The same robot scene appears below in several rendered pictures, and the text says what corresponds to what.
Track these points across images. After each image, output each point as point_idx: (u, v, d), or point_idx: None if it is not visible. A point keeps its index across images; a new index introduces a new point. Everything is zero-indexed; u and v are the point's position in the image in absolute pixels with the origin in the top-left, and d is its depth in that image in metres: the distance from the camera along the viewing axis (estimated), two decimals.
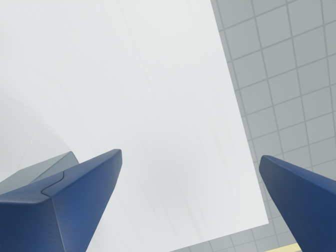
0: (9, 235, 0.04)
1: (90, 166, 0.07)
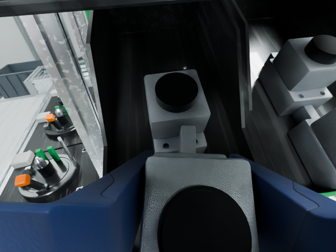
0: (91, 240, 0.04)
1: (134, 168, 0.07)
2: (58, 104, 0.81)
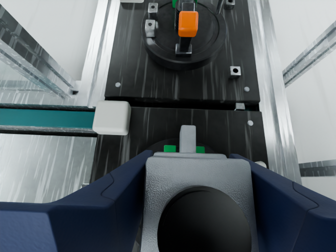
0: (91, 240, 0.04)
1: (134, 168, 0.07)
2: None
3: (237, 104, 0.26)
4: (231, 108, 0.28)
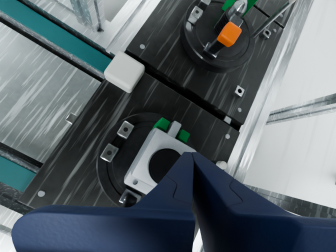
0: (190, 245, 0.04)
1: (187, 171, 0.07)
2: None
3: (226, 117, 0.30)
4: (219, 118, 0.32)
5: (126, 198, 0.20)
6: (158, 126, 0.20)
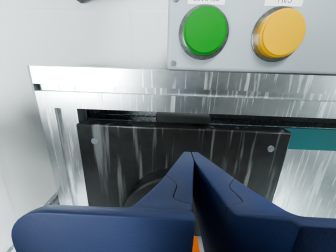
0: (190, 245, 0.04)
1: (187, 171, 0.07)
2: None
3: None
4: None
5: None
6: None
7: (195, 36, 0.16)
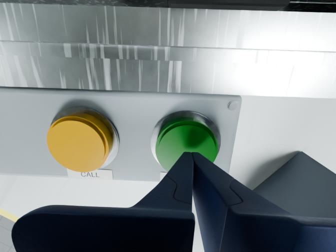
0: (190, 245, 0.04)
1: (187, 171, 0.07)
2: None
3: None
4: None
5: None
6: None
7: (201, 146, 0.11)
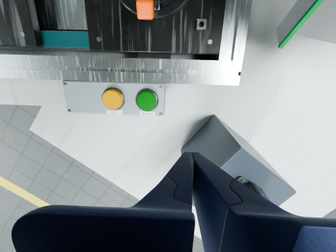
0: (190, 245, 0.04)
1: (187, 171, 0.07)
2: None
3: None
4: None
5: None
6: None
7: (150, 99, 0.34)
